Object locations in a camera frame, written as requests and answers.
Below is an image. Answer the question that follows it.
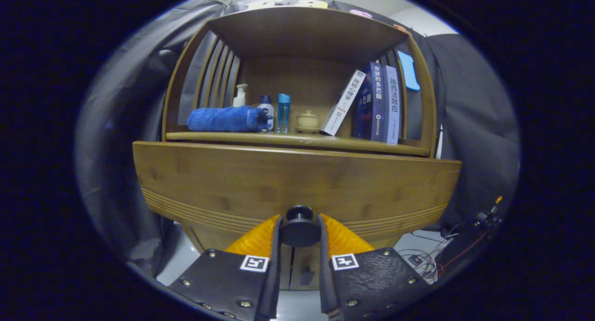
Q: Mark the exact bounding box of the beige lidded teacup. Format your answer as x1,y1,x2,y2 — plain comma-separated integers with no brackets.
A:
296,110,320,134

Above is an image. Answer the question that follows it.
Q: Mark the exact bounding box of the white book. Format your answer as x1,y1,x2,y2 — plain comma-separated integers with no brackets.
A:
320,70,367,136

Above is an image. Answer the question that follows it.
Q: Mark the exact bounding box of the clear blue bottle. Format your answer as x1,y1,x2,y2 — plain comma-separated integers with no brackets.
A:
277,94,291,134

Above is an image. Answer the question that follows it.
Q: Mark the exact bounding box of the wooden cabinet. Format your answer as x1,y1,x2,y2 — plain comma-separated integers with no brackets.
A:
161,6,438,291

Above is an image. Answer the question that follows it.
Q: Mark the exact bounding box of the tangle of cables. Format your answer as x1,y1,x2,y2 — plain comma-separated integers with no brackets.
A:
400,249,440,284

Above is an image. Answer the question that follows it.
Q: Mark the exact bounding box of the wooden cabinet door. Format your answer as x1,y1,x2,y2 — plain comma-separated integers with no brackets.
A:
280,246,293,290
293,247,320,291

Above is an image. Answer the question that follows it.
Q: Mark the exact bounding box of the white bottle with blue cap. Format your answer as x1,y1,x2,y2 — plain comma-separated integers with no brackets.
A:
257,95,275,132

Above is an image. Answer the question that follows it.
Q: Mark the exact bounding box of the dark equipment with orange tip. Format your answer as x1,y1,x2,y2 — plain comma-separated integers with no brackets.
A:
437,195,505,266

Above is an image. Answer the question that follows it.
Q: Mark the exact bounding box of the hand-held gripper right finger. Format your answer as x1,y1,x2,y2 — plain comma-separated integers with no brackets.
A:
317,213,430,321

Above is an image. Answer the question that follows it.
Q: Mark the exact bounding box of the dark blue book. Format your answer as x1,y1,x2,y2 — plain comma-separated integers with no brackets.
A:
352,62,386,142

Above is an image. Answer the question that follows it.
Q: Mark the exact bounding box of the wooden countertop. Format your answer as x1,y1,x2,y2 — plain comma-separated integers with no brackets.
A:
166,131,430,156

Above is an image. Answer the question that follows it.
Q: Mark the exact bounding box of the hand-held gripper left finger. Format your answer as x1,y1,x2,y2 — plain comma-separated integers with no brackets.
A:
168,214,283,321

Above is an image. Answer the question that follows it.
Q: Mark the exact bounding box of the blue rolled towel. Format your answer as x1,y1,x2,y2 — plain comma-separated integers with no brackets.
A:
187,106,274,133

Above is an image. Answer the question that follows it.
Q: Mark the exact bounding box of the white pump bottle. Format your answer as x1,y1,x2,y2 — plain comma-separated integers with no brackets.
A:
232,84,248,108

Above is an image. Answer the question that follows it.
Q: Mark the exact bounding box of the light blue book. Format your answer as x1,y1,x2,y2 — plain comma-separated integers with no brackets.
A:
382,65,401,145

